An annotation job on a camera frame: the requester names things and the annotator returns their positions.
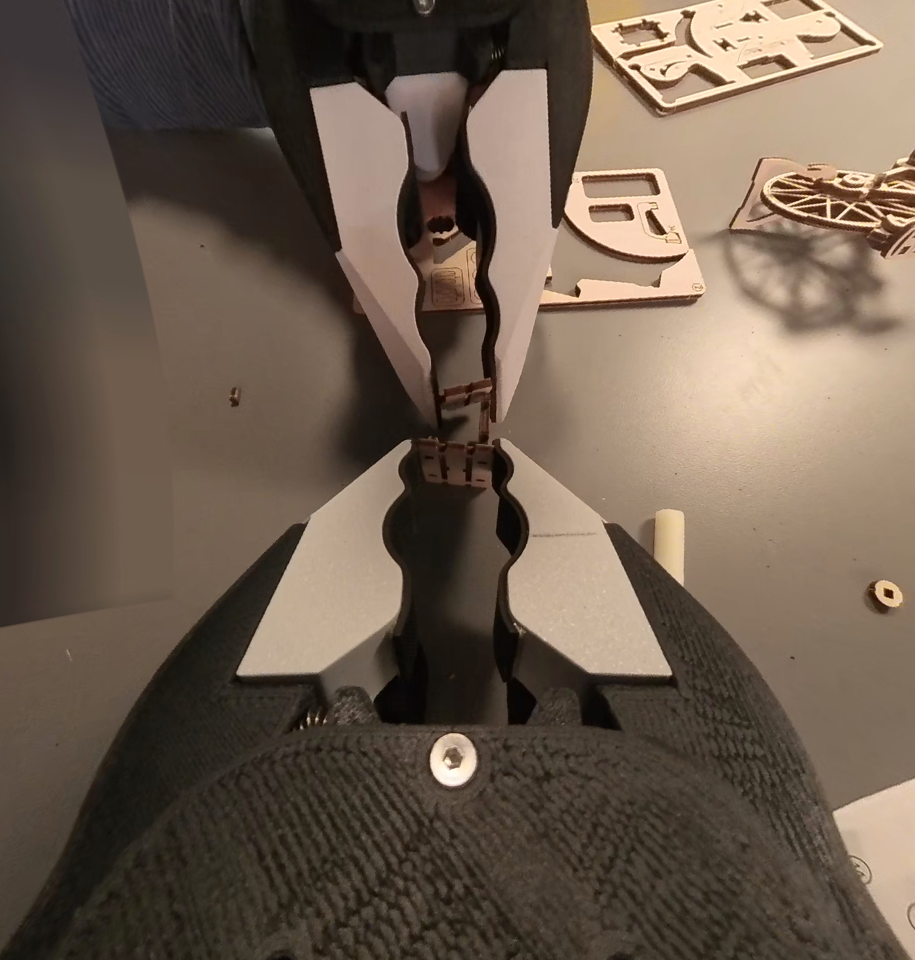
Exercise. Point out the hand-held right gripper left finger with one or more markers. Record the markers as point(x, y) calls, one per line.
point(315, 600)

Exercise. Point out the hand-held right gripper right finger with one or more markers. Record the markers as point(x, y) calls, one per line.
point(585, 600)

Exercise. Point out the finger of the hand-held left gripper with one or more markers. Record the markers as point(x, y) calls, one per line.
point(364, 195)
point(521, 195)

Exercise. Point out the small notched wooden model assembly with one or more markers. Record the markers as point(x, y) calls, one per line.
point(454, 465)

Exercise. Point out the slotted wooden model part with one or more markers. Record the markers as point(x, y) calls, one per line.
point(465, 395)

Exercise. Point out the wooden spoked wheel model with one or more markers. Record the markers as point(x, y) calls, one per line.
point(817, 199)

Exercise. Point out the person's left hand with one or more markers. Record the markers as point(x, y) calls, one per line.
point(439, 196)

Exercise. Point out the white plastic cylinder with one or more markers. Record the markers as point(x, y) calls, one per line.
point(669, 540)

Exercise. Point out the dark blue striped cloth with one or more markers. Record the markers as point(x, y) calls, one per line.
point(187, 60)

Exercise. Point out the wooden part sheet curved cutouts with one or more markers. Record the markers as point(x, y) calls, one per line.
point(652, 94)

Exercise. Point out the wooden part sheet large cutouts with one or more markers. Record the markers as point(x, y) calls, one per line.
point(679, 277)

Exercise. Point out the small wooden washer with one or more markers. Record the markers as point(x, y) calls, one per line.
point(875, 600)

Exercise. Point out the white instruction paper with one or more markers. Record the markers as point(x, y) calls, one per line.
point(900, 862)

